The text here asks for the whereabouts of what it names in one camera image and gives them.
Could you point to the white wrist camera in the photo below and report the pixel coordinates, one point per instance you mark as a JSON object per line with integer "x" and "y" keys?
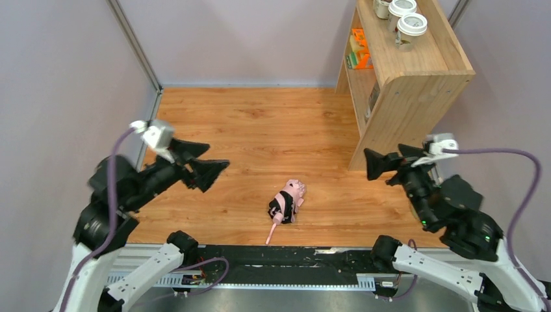
{"x": 437, "y": 147}
{"x": 157, "y": 135}

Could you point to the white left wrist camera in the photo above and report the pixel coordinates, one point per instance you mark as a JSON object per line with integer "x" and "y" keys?
{"x": 157, "y": 135}

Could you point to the orange box on shelf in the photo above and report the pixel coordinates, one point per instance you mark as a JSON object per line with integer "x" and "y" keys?
{"x": 358, "y": 56}

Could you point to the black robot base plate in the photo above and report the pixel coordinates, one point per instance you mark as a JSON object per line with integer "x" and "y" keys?
{"x": 290, "y": 267}

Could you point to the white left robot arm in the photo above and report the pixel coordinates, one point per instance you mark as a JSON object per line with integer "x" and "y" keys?
{"x": 119, "y": 191}

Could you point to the middle white lidded cup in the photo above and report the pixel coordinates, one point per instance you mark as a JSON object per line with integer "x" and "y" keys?
{"x": 397, "y": 9}

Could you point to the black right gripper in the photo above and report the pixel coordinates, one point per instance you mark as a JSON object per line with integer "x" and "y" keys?
{"x": 403, "y": 164}

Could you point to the pink folding umbrella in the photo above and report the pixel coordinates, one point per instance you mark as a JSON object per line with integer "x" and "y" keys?
{"x": 284, "y": 206}

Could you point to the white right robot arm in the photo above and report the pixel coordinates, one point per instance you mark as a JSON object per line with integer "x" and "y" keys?
{"x": 498, "y": 280}

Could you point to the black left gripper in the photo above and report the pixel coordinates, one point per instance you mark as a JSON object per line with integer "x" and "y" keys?
{"x": 183, "y": 164}

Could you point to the front white lidded cup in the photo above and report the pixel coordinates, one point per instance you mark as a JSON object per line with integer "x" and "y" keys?
{"x": 410, "y": 27}

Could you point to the back white lidded cup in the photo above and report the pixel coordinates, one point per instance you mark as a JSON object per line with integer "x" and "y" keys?
{"x": 381, "y": 8}

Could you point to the white lidded cup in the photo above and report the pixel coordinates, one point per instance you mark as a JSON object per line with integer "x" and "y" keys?
{"x": 410, "y": 27}
{"x": 397, "y": 9}
{"x": 381, "y": 8}

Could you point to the wooden shelf unit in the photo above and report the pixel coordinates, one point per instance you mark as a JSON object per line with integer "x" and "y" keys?
{"x": 403, "y": 97}

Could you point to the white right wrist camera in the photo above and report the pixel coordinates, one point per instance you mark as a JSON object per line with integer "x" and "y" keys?
{"x": 437, "y": 147}

